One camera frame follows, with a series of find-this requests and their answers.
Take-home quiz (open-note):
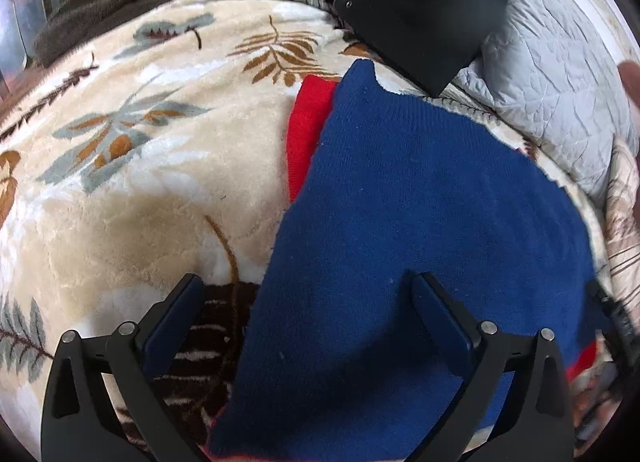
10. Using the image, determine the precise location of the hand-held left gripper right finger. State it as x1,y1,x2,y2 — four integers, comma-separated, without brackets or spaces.
405,272,574,462

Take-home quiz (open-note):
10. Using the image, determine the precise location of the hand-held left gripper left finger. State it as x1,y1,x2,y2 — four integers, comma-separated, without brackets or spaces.
41,272,205,462

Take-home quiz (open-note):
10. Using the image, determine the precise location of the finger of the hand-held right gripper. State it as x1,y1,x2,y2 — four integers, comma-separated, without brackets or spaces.
587,279,638,383

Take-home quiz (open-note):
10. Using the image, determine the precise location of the red and blue knit sweater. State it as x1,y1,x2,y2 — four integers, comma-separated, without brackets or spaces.
207,58,608,460

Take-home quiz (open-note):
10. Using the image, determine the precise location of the striped floral quilt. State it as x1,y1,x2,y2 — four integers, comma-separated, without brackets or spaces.
602,137,640,313

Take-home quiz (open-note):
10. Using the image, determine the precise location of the cream leaf-print plush blanket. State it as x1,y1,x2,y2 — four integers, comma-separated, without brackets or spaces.
0,0,621,462

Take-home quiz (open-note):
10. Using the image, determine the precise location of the brown and pink sofa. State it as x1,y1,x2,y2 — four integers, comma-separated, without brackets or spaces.
617,60,640,108

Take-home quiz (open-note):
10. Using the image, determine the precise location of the grey quilted pillow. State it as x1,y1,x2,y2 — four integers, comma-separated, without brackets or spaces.
452,0,640,203

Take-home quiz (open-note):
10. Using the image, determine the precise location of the black garment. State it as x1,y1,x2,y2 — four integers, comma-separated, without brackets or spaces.
310,0,508,98

